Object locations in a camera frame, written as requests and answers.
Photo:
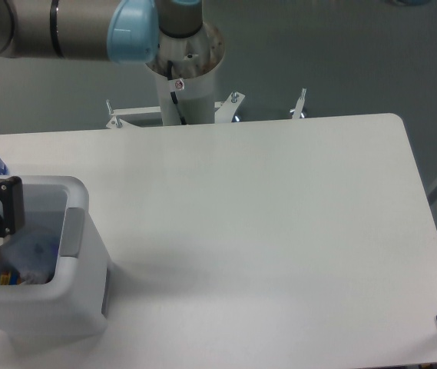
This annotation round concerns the crushed clear plastic water bottle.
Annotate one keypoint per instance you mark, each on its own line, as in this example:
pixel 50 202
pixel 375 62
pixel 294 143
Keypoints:
pixel 34 248

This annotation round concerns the clear plastic bag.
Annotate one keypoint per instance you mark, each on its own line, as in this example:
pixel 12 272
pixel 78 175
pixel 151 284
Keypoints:
pixel 36 277

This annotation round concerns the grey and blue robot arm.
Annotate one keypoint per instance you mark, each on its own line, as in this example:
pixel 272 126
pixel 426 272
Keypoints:
pixel 115 31

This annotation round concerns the white plastic trash can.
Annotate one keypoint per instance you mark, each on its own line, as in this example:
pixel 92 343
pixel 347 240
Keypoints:
pixel 74 302

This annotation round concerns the colourful snack wrapper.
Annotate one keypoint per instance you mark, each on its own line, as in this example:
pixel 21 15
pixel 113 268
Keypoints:
pixel 10 278

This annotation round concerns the white pedestal base frame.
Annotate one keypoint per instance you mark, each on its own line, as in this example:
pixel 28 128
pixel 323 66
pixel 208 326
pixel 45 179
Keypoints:
pixel 225 111

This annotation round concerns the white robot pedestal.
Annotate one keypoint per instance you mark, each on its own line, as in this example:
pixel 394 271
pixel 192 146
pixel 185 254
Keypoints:
pixel 185 73

